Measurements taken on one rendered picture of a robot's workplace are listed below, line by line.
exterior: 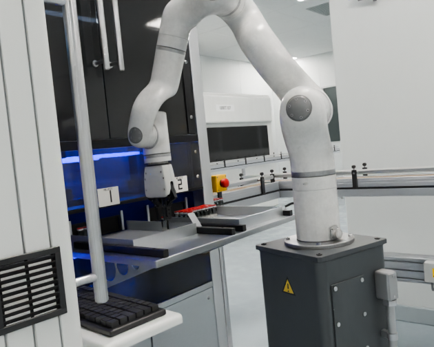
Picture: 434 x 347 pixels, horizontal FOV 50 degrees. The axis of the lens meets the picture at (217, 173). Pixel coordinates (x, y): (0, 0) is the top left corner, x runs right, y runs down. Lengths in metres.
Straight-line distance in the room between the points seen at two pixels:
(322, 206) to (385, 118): 1.76
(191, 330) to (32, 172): 1.25
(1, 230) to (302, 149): 0.76
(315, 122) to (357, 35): 1.91
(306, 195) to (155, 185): 0.47
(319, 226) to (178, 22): 0.70
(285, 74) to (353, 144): 1.78
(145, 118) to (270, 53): 0.39
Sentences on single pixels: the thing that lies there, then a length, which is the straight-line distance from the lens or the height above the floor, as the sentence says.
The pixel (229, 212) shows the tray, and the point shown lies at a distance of 1.84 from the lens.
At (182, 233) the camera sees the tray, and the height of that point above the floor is 0.89.
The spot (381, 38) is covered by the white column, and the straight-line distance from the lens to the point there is 3.02.
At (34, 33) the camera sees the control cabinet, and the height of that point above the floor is 1.36.
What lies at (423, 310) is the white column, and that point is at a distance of 3.10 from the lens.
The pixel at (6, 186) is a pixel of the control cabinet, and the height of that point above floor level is 1.12.
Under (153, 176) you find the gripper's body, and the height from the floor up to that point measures 1.08.
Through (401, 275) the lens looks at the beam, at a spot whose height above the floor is 0.46.
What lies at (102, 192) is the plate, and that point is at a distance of 1.58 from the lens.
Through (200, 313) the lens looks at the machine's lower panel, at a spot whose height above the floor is 0.49.
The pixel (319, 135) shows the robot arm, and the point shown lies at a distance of 1.23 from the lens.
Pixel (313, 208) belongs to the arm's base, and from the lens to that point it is 1.27.
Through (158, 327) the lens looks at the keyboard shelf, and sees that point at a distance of 1.00.
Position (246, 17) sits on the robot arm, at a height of 1.51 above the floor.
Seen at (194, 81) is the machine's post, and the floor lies 1.42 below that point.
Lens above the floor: 1.14
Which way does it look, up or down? 3 degrees down
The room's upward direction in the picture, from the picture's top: 6 degrees counter-clockwise
